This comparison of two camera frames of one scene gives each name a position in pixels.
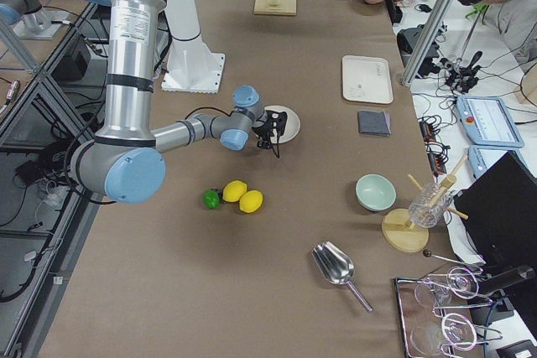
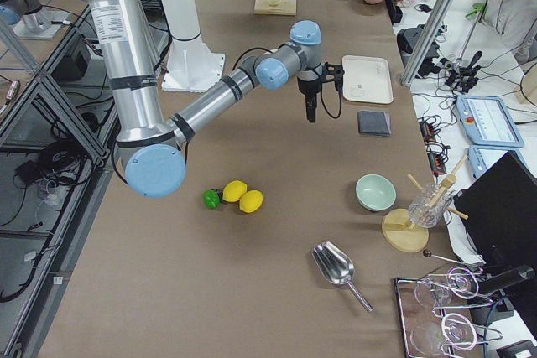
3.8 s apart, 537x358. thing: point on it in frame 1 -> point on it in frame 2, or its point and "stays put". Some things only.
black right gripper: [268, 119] -> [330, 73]
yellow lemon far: [250, 201] stays put
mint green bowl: [375, 193] stays put
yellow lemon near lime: [234, 190] stays put
